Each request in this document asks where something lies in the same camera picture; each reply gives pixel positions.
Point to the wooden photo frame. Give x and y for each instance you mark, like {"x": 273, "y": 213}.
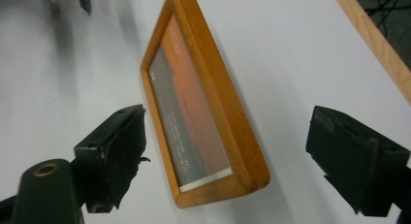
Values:
{"x": 226, "y": 120}

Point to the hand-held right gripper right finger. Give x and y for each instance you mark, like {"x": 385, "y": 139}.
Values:
{"x": 352, "y": 159}

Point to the white table sheet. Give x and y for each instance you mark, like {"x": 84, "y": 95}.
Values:
{"x": 64, "y": 72}

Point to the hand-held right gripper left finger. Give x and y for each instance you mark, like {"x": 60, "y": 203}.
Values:
{"x": 119, "y": 153}

